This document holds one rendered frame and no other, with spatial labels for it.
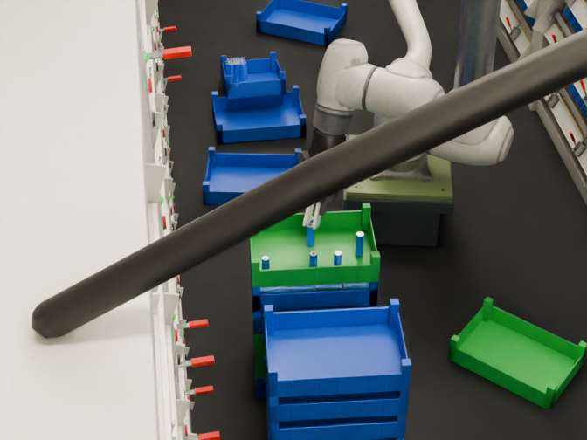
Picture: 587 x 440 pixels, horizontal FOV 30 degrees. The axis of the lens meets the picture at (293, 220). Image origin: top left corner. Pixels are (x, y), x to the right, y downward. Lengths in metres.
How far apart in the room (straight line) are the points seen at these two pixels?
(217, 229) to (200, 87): 3.35
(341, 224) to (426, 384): 0.50
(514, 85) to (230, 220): 0.18
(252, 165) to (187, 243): 2.94
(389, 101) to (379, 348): 0.55
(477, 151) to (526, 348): 0.55
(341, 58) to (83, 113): 1.61
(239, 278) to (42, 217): 2.41
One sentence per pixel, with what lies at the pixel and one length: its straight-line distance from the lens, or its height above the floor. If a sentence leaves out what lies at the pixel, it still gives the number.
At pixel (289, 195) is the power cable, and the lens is 0.63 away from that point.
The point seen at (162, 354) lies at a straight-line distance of 1.02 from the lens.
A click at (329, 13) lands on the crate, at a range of 4.37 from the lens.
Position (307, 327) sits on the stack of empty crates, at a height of 0.40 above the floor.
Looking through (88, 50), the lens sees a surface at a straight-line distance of 0.97.
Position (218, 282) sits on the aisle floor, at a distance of 3.19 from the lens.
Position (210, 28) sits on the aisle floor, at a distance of 4.34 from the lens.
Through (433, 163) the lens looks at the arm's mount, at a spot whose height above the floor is 0.22.
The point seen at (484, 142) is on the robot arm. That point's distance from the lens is 3.04.
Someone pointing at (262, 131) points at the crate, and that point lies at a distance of 3.69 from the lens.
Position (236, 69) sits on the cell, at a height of 0.08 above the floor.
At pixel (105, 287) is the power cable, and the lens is 0.67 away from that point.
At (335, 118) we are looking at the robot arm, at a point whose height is 0.76.
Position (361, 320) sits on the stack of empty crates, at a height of 0.42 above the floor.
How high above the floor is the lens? 2.20
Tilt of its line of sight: 40 degrees down
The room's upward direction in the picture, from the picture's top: straight up
